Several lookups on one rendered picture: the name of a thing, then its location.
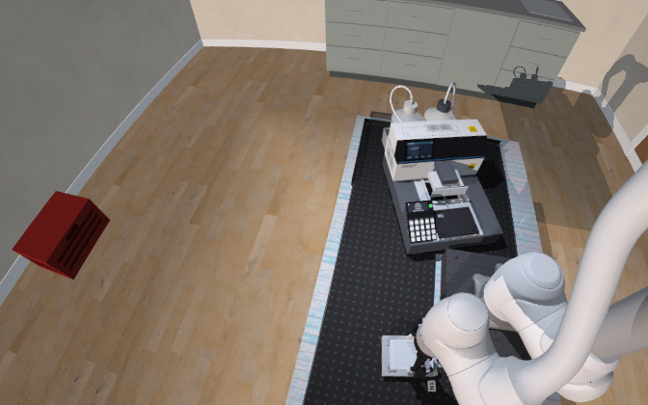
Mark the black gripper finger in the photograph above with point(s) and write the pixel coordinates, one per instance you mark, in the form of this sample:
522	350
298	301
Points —
420	366
415	327

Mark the grey flexible hose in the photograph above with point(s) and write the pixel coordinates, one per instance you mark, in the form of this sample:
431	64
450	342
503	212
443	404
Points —
452	103

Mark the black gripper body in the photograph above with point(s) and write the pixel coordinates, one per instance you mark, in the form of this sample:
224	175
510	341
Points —
421	353

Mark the white bottle with dark grey cap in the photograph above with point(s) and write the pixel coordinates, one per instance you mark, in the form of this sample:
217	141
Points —
439	113

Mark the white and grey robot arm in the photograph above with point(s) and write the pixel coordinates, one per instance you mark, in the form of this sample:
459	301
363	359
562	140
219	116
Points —
528	288

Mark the white microplate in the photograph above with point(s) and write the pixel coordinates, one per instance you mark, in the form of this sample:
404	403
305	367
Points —
402	353

